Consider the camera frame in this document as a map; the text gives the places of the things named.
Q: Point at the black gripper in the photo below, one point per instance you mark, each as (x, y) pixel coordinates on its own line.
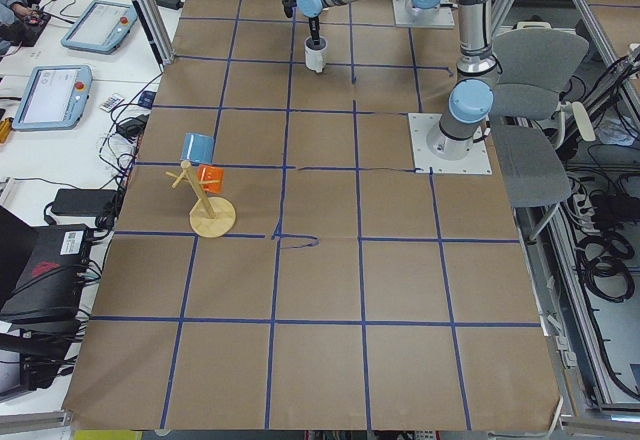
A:
(313, 25)

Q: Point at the white ceramic mug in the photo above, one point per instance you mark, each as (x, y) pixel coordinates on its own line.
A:
(315, 54)

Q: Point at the blue cup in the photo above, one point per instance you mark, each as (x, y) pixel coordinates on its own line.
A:
(197, 148)

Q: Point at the orange cup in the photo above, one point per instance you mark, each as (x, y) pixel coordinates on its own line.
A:
(210, 178)

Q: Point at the wooden cup stand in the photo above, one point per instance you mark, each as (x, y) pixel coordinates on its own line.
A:
(211, 216)

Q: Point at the black power brick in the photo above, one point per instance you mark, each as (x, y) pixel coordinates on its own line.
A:
(170, 4)

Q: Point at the teach pendant far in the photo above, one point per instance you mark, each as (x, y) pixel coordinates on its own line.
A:
(101, 28)

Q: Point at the teach pendant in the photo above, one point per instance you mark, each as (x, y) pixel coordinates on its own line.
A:
(54, 98)
(101, 28)

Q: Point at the grey office chair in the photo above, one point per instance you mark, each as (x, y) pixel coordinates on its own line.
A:
(528, 119)

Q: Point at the teach pendant near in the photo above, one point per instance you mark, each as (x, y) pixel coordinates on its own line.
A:
(54, 98)

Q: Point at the black power adapter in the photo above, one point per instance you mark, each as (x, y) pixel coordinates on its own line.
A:
(82, 203)

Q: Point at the black computer box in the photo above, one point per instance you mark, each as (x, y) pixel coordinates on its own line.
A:
(43, 270)

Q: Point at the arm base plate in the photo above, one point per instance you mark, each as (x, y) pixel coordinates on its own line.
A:
(435, 153)
(431, 14)

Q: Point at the aluminium frame post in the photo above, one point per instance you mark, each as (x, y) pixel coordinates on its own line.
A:
(155, 31)

